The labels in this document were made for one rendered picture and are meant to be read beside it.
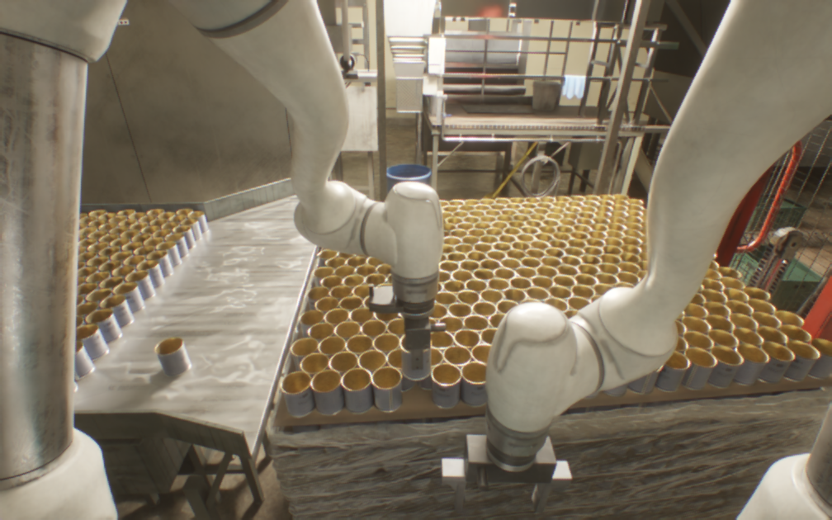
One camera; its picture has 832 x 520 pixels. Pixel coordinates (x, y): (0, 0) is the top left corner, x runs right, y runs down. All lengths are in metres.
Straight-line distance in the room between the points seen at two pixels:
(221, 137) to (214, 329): 2.45
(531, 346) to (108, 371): 1.16
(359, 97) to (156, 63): 1.49
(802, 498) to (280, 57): 0.59
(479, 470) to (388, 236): 0.38
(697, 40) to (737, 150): 4.64
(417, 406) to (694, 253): 0.76
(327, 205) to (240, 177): 3.04
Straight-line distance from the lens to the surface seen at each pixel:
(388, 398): 0.99
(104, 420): 1.17
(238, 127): 3.60
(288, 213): 2.10
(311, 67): 0.40
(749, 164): 0.32
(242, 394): 1.16
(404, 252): 0.69
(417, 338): 0.78
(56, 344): 0.48
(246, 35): 0.36
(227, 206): 2.15
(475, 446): 0.68
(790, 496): 0.55
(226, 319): 1.43
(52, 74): 0.44
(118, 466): 1.34
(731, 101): 0.30
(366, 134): 3.74
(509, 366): 0.51
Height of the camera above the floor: 1.89
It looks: 30 degrees down
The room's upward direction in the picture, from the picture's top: 1 degrees clockwise
